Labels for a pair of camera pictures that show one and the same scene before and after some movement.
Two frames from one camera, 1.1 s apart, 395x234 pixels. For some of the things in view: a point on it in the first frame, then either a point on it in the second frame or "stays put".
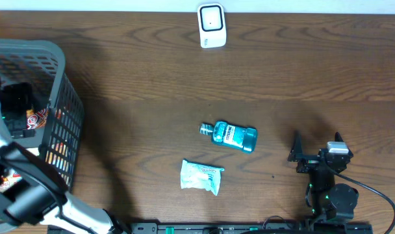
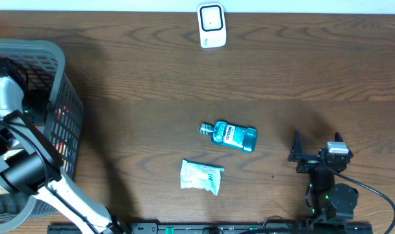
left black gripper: (10, 115) → (33, 111)
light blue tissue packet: (195, 175) stays put
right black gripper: (295, 155) stays put
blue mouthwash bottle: (244, 138) stays put
